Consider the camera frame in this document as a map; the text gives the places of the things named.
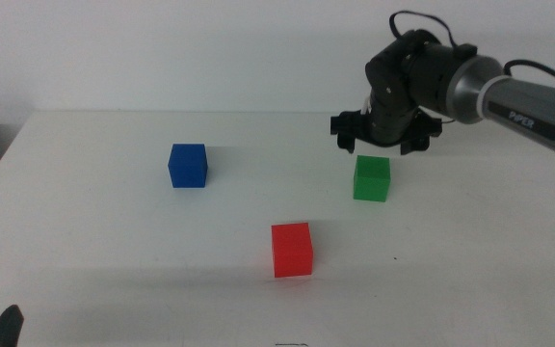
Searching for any green cube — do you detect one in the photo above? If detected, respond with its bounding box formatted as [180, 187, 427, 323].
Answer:
[353, 154, 392, 203]

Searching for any blue cube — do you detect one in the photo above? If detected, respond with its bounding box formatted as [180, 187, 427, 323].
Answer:
[167, 143, 209, 189]

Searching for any red cube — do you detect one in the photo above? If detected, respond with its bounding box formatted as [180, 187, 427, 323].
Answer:
[271, 222, 314, 280]

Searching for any black looped cable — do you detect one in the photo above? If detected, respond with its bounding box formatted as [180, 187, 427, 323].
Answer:
[389, 10, 458, 49]

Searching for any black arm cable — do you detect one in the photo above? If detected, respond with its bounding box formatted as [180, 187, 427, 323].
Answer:
[503, 58, 555, 93]

